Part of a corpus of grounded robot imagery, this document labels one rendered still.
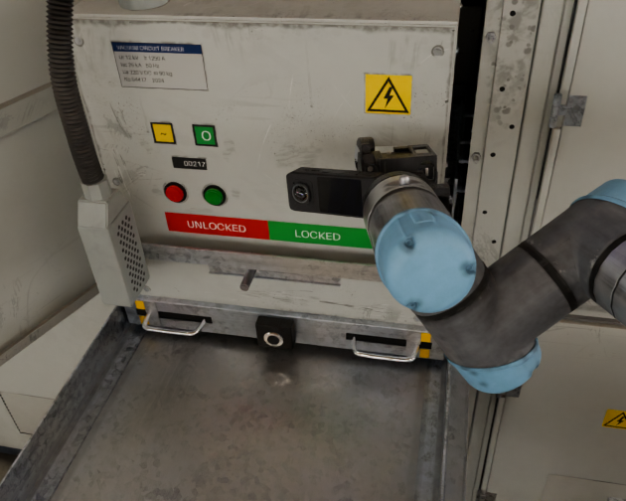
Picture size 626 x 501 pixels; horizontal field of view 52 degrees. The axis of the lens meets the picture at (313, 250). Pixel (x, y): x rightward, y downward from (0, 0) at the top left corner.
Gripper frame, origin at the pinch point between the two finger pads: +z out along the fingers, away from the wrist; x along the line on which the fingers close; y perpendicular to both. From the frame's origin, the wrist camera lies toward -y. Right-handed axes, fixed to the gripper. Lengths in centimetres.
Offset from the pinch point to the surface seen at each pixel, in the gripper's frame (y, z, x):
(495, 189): 24.1, 19.4, -12.0
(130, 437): -36, -2, -39
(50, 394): -76, 62, -73
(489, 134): 22.1, 17.4, -2.4
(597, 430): 50, 25, -68
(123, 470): -36, -7, -41
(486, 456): 30, 35, -81
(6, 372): -86, 63, -66
